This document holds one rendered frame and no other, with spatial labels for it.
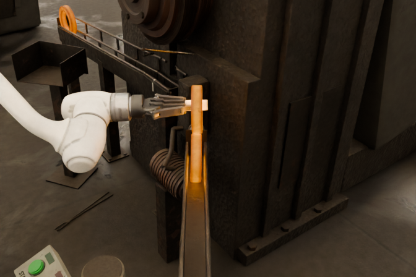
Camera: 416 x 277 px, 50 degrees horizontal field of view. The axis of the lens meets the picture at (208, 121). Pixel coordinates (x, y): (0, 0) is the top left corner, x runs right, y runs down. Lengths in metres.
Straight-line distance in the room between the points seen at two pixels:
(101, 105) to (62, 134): 0.16
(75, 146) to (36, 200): 1.22
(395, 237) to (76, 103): 1.62
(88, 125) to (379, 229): 1.56
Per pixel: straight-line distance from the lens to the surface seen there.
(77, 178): 2.54
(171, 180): 1.67
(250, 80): 1.55
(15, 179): 2.64
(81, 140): 1.27
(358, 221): 2.38
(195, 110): 1.33
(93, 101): 1.38
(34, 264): 1.30
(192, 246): 1.19
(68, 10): 2.80
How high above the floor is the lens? 1.54
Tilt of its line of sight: 31 degrees down
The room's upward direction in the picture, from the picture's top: 2 degrees clockwise
